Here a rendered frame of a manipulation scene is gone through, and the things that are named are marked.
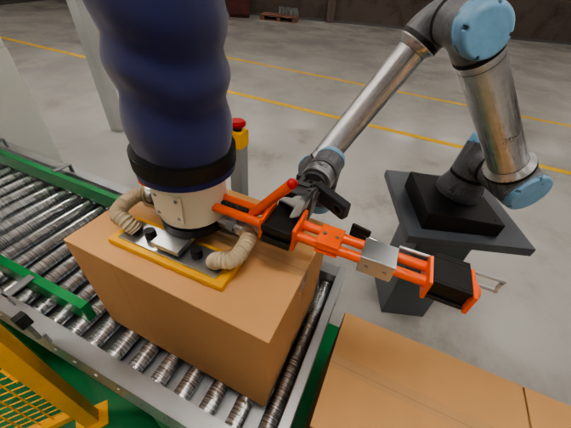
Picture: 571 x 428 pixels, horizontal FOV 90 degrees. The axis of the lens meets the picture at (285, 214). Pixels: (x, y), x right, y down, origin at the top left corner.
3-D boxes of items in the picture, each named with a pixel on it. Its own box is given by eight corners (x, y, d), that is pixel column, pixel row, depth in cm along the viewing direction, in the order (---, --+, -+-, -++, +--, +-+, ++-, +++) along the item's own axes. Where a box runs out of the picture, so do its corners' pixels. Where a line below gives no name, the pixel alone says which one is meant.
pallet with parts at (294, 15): (298, 19, 1141) (299, 8, 1115) (297, 23, 1066) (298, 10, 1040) (263, 16, 1144) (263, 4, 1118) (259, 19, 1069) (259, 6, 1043)
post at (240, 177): (236, 279, 181) (225, 131, 116) (241, 272, 186) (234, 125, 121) (245, 284, 179) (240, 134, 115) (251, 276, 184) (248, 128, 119)
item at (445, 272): (418, 297, 56) (429, 282, 52) (421, 270, 61) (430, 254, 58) (465, 314, 53) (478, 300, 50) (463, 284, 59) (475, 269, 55)
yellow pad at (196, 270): (108, 243, 74) (102, 229, 71) (138, 220, 81) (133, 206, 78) (222, 293, 65) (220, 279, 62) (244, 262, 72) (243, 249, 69)
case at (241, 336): (112, 319, 100) (61, 239, 74) (188, 245, 128) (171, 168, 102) (264, 408, 83) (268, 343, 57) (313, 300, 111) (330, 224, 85)
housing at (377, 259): (354, 271, 60) (359, 257, 57) (361, 250, 65) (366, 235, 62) (388, 284, 58) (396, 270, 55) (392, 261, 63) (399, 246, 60)
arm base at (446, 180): (429, 176, 134) (440, 157, 127) (468, 183, 135) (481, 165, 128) (443, 200, 119) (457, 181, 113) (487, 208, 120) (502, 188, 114)
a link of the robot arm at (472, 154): (473, 164, 128) (499, 126, 116) (500, 186, 115) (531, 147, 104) (444, 161, 125) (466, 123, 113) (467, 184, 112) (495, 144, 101)
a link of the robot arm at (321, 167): (331, 192, 84) (338, 164, 78) (326, 201, 81) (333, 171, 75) (303, 183, 87) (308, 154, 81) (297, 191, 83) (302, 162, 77)
